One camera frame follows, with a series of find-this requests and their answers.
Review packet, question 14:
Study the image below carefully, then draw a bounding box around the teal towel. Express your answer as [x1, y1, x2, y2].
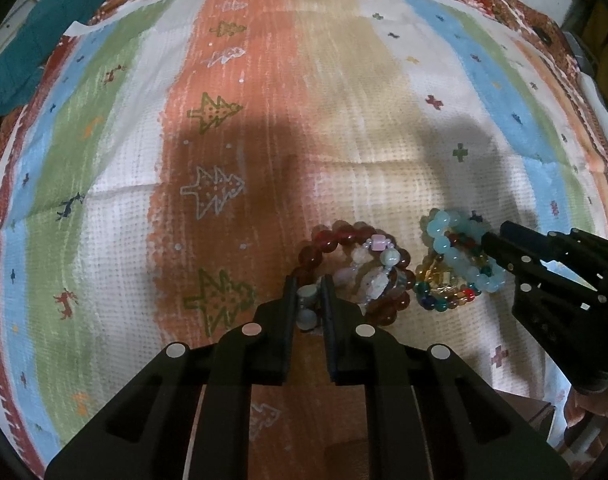
[0, 0, 104, 116]

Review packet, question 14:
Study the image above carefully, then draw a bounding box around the light blue bead bracelet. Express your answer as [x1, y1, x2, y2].
[425, 208, 508, 294]

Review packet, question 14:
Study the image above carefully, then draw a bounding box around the pale stone charm bracelet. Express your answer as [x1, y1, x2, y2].
[295, 233, 403, 332]

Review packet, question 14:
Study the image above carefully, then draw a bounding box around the dark red bead bracelet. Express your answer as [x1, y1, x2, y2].
[289, 219, 417, 328]

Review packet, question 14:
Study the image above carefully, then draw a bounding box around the striped colourful blanket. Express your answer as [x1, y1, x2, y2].
[0, 0, 608, 480]

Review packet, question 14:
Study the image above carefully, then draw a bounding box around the multicolour glass bead bracelet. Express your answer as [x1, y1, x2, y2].
[412, 231, 495, 313]

